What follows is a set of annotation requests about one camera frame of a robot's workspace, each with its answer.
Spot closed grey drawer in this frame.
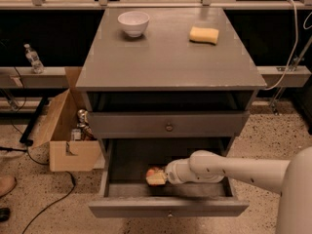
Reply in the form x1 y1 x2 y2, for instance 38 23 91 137
88 111 250 138

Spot open grey drawer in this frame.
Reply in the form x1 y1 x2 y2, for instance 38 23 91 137
89 137 249 217

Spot white bowl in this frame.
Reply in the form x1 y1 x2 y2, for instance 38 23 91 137
118 11 150 37

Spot black shoe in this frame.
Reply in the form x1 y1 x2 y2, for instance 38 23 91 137
0 208 10 222

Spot items inside cardboard box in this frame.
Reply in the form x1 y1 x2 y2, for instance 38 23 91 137
71 109 95 141

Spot grey drawer cabinet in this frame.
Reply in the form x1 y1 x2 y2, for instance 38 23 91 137
75 7 267 148

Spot red apple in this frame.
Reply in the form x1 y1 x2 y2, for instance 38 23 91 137
145 168 165 179

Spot brown shoe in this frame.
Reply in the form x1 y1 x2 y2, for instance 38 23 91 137
0 175 17 197

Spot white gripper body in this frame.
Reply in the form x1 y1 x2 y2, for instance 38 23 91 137
165 159 195 184

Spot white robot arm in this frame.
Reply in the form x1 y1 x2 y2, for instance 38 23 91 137
145 147 312 234

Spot cardboard box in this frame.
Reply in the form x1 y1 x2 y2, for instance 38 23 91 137
33 67 104 172

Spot black floor cable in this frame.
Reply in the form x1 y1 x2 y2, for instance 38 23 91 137
0 39 77 234

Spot yellow sponge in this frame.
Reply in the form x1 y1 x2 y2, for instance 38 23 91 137
189 26 219 44

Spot clear plastic water bottle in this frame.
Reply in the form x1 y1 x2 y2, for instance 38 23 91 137
24 44 45 74

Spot white cable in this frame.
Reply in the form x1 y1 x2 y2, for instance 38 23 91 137
263 0 312 92

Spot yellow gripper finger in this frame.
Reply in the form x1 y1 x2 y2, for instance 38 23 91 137
146 174 167 186

